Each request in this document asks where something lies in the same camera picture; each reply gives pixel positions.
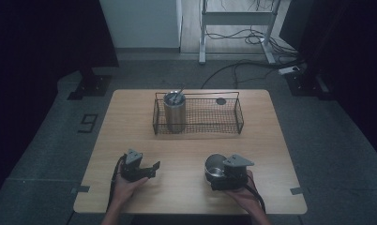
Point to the white cabinet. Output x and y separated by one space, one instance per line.
143 22

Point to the person's left hand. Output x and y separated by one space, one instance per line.
124 190

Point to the white metal desk frame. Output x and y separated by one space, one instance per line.
236 18

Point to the white power strip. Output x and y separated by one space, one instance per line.
289 70

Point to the grey tape piece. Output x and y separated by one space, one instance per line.
81 189
296 190

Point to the metal straw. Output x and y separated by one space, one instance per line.
179 93

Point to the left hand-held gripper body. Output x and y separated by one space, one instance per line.
132 170

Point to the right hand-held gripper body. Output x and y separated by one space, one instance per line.
235 178

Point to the black stand base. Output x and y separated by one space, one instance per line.
305 84
91 86

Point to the dark curtain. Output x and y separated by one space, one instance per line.
349 47
36 47

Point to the steel tumbler with lid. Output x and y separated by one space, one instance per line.
174 115

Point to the person's right hand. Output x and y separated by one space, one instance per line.
247 197

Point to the black round table grommet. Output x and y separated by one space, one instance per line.
221 101

